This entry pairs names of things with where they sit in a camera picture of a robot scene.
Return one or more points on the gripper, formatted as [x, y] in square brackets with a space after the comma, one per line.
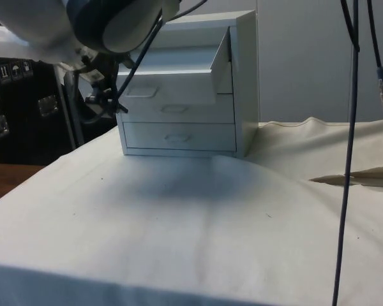
[108, 74]

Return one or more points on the white drawer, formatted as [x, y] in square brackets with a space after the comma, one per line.
[178, 84]

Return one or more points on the black cabinet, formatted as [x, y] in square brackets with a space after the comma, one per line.
[28, 121]

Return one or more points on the white chest of drawers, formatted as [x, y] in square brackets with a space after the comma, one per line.
[244, 79]

